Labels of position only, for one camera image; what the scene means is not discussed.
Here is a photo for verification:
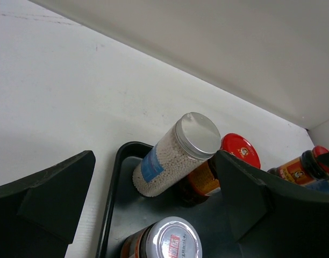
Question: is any red lid chili jar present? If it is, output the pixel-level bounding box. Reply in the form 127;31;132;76
175;133;261;206

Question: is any silver lid blue shaker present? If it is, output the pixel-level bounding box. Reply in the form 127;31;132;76
132;112;221;197

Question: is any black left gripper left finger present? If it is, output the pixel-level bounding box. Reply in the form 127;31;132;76
0;150;96;257

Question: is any blue label spice shaker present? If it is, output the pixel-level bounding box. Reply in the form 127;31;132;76
305;180;329;194

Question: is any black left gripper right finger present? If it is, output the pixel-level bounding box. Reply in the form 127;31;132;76
215;150;329;257

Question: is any black rectangular tray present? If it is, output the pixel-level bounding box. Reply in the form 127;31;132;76
96;141;242;257

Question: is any red lid sauce jar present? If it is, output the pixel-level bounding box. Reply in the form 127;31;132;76
267;146;329;186

